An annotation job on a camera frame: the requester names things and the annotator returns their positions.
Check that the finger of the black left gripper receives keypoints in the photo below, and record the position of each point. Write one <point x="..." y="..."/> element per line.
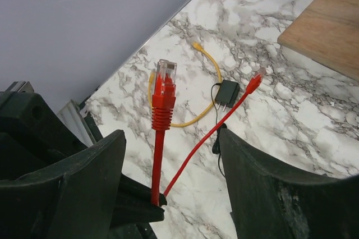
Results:
<point x="133" y="204"/>

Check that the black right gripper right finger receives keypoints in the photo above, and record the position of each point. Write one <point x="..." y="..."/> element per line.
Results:
<point x="272" y="199"/>

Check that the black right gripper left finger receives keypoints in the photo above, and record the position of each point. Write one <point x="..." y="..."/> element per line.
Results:
<point x="73" y="198"/>

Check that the small black power adapter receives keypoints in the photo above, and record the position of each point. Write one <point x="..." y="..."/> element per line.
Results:
<point x="222" y="93"/>

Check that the wooden board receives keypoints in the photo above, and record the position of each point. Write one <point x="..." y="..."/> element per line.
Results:
<point x="327" y="32"/>

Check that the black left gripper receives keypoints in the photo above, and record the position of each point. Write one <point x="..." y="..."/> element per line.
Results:
<point x="33" y="136"/>

